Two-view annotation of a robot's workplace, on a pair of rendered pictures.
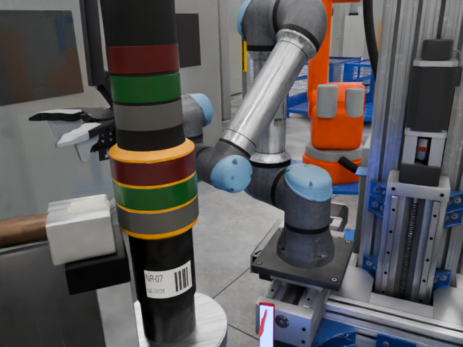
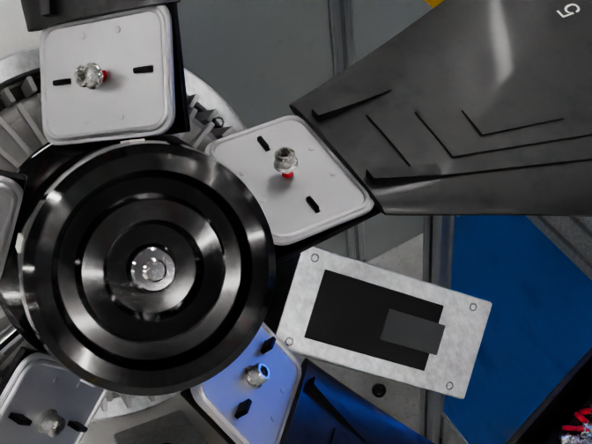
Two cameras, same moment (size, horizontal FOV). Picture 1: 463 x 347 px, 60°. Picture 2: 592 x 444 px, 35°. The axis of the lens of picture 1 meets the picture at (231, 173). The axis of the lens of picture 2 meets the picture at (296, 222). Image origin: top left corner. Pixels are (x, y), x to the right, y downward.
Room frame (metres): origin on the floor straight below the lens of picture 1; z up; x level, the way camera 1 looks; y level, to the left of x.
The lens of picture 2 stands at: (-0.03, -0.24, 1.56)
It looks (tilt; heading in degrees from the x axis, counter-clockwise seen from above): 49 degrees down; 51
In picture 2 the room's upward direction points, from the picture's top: 8 degrees counter-clockwise
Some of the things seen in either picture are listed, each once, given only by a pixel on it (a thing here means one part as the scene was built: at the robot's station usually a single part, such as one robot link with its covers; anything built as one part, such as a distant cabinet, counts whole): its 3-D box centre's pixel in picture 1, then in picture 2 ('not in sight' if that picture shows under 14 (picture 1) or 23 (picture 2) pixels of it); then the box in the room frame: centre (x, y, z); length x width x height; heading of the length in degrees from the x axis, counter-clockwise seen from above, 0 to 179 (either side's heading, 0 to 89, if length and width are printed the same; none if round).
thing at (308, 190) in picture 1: (305, 193); not in sight; (0.94, -0.19, 1.20); 0.13 x 0.12 x 0.14; 39
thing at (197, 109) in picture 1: (184, 113); not in sight; (0.87, 0.10, 1.43); 0.11 x 0.08 x 0.09; 129
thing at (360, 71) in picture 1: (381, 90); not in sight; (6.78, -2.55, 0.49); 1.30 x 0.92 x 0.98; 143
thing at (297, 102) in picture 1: (323, 87); not in sight; (7.36, -1.71, 0.49); 1.27 x 0.88 x 0.98; 143
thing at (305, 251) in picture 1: (306, 235); not in sight; (0.93, -0.19, 1.09); 0.15 x 0.15 x 0.10
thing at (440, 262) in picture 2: not in sight; (440, 312); (0.63, 0.26, 0.39); 0.04 x 0.04 x 0.78; 75
